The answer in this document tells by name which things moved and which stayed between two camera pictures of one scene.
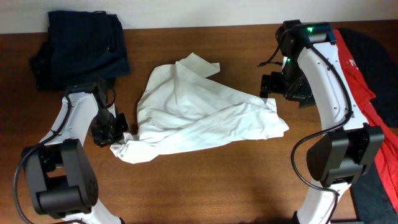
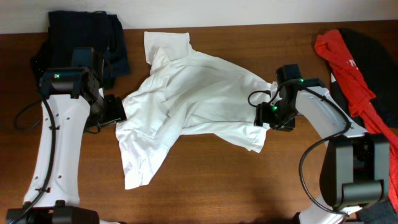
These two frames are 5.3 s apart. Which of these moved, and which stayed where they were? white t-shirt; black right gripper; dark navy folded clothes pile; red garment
Moved: white t-shirt; black right gripper
Stayed: red garment; dark navy folded clothes pile
